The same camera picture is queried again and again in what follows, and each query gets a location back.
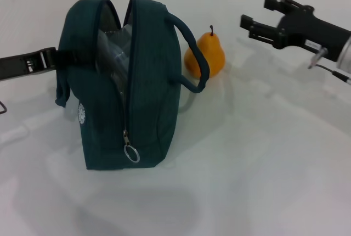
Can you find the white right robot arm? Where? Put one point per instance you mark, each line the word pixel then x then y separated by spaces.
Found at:
pixel 346 57

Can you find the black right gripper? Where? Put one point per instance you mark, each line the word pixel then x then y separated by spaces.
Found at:
pixel 315 33

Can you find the dark teal insulated lunch bag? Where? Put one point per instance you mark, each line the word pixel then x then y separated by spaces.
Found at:
pixel 153 82

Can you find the yellow orange pear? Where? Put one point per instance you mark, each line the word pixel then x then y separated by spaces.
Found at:
pixel 214 55

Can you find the clear container with blue-rimmed lid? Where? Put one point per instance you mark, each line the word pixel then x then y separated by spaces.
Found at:
pixel 115 52

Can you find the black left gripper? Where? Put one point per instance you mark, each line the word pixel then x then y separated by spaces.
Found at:
pixel 22 64

